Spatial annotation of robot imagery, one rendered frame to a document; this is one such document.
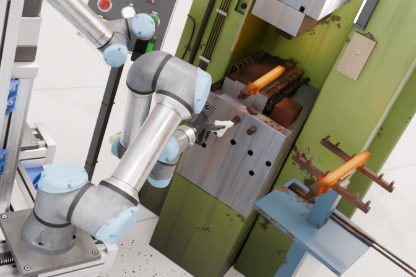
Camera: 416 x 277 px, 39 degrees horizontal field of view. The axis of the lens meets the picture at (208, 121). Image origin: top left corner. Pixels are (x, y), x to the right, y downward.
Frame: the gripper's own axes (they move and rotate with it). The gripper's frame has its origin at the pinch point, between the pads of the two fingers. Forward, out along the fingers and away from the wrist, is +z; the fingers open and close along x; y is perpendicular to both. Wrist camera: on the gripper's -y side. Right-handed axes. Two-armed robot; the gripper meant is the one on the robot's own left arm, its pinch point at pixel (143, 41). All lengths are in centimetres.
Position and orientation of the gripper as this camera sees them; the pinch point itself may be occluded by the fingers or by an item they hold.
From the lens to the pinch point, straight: 228.4
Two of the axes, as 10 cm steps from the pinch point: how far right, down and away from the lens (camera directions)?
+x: -9.4, -3.2, -0.9
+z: -0.8, -0.4, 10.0
